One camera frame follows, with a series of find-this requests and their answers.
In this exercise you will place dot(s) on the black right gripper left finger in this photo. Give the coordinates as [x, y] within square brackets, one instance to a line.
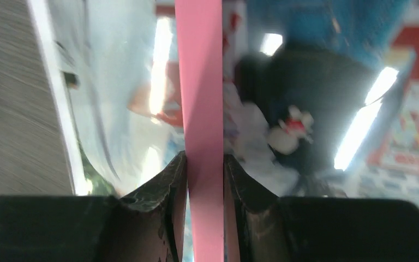
[144, 225]

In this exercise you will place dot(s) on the colourful anime photo print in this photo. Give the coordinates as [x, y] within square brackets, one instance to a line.
[322, 97]

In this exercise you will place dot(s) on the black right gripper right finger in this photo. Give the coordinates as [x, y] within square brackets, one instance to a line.
[260, 226]

